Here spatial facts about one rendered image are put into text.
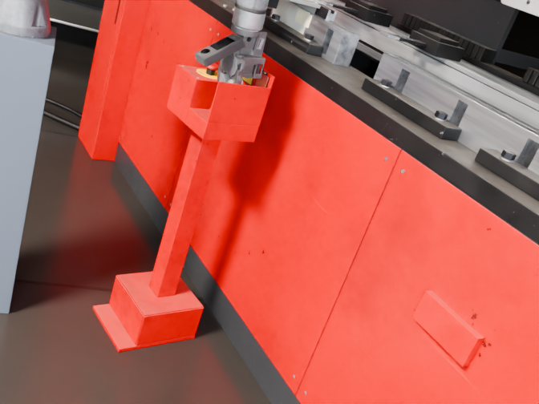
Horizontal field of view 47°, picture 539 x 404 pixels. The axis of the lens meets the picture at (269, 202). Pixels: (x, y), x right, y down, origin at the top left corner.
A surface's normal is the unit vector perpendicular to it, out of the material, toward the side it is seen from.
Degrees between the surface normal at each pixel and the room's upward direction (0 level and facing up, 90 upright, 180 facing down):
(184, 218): 90
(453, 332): 90
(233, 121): 90
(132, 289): 0
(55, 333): 0
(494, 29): 90
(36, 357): 0
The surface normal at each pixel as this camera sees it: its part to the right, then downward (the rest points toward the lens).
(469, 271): -0.83, -0.03
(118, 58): 0.47, 0.50
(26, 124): 0.25, 0.47
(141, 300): 0.30, -0.86
